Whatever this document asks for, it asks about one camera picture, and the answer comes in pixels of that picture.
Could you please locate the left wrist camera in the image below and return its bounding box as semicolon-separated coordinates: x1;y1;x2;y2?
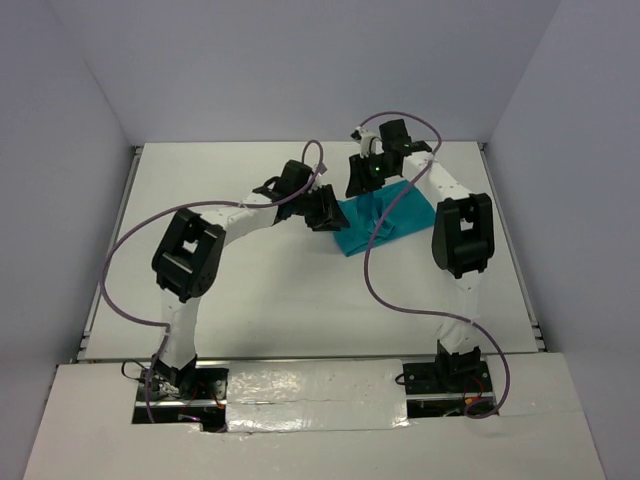
313;163;327;179

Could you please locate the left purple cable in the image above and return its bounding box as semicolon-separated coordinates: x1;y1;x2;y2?
100;139;328;425

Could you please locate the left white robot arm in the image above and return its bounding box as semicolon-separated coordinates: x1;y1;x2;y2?
152;160;350;399

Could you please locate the silver taped panel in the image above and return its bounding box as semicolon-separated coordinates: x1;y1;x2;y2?
226;359;409;433

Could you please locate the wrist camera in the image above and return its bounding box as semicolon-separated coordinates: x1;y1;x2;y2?
313;163;327;179
350;126;381;158

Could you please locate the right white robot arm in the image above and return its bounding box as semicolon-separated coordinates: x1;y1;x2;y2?
346;112;495;391

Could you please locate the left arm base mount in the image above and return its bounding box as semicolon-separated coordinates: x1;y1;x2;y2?
120;360;229;433

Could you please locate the teal t shirt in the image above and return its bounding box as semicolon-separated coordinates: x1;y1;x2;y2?
334;181;435;257

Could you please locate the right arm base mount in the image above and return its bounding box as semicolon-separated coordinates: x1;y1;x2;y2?
394;345;496;419

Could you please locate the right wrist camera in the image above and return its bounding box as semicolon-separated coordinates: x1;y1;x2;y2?
350;126;381;158

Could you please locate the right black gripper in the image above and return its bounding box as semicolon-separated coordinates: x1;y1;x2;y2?
345;151;397;198

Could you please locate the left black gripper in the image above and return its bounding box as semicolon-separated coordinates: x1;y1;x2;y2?
292;183;350;233

